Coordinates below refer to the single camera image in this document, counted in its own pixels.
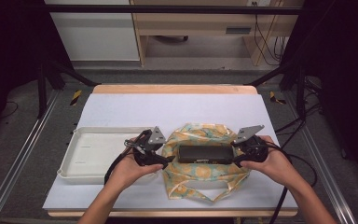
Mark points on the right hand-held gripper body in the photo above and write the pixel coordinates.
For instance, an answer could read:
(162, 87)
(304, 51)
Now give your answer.
(256, 149)

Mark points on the black metal stand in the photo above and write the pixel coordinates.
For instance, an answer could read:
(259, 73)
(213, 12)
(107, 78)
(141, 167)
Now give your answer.
(42, 93)
(300, 93)

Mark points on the person's left hand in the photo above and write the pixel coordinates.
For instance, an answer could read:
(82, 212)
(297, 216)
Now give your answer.
(127, 172)

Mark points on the black rectangular box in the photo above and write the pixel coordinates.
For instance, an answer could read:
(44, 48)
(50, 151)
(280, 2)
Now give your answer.
(205, 153)

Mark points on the white cabinet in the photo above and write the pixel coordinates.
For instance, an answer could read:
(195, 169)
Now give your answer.
(96, 37)

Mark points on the white table mat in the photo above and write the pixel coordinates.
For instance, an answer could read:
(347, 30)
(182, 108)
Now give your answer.
(155, 109)

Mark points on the wooden table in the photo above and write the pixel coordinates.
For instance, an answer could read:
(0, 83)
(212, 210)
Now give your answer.
(174, 89)

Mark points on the yellow-black tape marker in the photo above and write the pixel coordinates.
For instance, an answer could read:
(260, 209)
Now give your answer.
(273, 97)
(76, 97)

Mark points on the orange-print fabric bag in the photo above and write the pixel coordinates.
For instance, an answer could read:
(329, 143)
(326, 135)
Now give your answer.
(199, 175)

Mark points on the white plastic tray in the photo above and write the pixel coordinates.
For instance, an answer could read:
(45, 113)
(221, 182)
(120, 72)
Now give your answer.
(96, 155)

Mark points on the aluminium floor rail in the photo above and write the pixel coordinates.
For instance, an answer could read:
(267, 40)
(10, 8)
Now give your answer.
(320, 161)
(21, 149)

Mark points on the light wooden desk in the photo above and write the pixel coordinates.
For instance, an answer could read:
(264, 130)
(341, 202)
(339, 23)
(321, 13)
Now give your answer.
(192, 23)

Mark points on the black horizontal bar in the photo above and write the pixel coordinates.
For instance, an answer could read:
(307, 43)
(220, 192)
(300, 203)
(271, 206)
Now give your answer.
(167, 9)

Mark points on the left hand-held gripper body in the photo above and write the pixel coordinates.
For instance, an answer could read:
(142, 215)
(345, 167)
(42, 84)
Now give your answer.
(146, 152)

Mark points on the grey desk label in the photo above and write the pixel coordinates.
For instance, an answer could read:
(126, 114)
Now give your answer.
(238, 30)

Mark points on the person's right hand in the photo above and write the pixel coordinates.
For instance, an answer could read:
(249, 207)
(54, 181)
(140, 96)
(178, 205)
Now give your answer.
(276, 165)

